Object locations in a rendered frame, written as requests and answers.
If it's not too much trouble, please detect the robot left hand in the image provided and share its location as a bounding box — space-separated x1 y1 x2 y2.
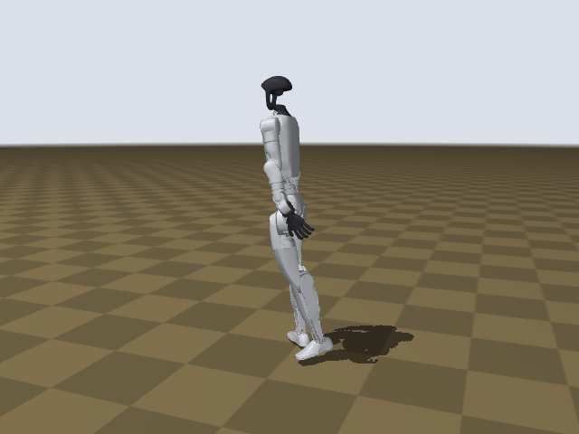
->
281 201 315 240

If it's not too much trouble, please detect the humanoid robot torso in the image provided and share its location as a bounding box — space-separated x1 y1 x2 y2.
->
262 111 304 216

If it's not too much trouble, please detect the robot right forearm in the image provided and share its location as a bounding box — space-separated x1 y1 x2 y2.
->
286 171 300 193

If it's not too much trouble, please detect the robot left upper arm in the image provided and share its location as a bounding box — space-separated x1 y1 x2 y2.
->
261 118 282 173

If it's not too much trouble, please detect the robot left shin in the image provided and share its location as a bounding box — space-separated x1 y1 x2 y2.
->
290 273 324 343

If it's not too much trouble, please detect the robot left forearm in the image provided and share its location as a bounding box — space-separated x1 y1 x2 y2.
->
264 161 291 214

